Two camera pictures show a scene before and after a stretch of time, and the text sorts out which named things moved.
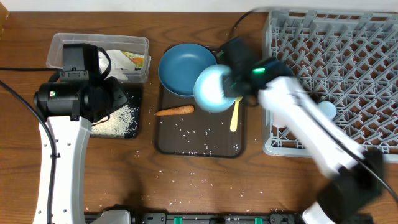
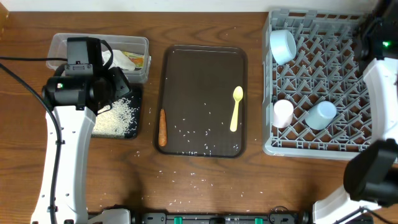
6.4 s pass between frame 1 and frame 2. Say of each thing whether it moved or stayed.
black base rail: stayed
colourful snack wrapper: stayed
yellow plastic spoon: stayed
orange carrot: moved
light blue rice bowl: moved
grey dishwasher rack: stayed
